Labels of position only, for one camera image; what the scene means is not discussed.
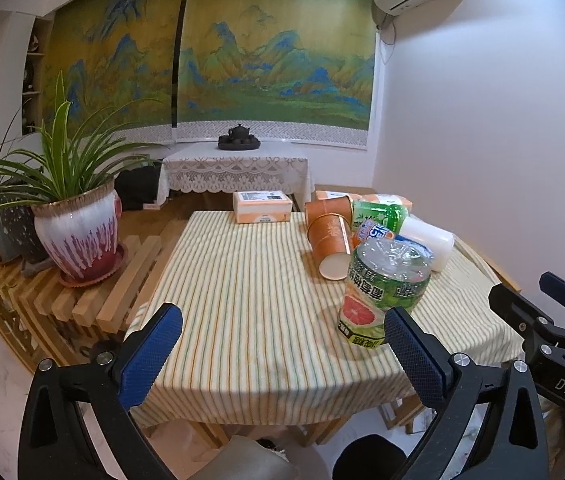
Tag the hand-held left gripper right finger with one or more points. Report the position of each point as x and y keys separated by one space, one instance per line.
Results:
x=417 y=360

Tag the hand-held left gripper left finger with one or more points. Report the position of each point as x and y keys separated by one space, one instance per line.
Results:
x=152 y=355

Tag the white cup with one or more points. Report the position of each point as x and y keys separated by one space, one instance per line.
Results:
x=427 y=242

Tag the orange paper cup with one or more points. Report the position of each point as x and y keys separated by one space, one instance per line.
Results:
x=332 y=242
x=327 y=207

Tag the plastic bottle grapefruit label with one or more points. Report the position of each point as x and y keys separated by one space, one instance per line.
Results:
x=377 y=300

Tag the wooden slatted bench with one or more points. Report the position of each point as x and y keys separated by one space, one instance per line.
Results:
x=112 y=295

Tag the red plant saucer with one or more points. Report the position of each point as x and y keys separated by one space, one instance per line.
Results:
x=112 y=267

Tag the striped tablecloth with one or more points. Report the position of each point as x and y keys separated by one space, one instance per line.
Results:
x=242 y=300

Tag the black stool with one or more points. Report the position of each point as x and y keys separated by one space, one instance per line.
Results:
x=370 y=460

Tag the blue orange drink can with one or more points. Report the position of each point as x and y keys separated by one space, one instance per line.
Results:
x=373 y=232

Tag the plant in glazed pot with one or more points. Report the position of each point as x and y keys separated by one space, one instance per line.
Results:
x=77 y=230

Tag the grey stool cushion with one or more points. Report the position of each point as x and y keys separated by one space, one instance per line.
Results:
x=257 y=460

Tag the orange white packet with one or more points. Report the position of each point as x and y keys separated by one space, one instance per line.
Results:
x=335 y=194
x=387 y=199

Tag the black bag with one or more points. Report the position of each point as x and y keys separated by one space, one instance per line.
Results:
x=137 y=185

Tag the plant in dark speckled pot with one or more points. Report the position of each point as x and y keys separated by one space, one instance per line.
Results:
x=27 y=230

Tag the orange white tissue box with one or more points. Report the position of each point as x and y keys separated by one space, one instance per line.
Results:
x=262 y=207

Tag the white lace tablecloth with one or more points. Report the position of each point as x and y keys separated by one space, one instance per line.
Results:
x=235 y=167

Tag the dark teapot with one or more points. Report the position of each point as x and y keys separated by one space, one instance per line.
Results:
x=239 y=132

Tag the wall shelf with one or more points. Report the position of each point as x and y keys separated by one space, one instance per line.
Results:
x=32 y=75

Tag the narrow landscape wall painting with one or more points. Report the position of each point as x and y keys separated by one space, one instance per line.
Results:
x=112 y=50

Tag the wide landscape wall painting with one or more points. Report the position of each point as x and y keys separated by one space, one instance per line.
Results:
x=277 y=45

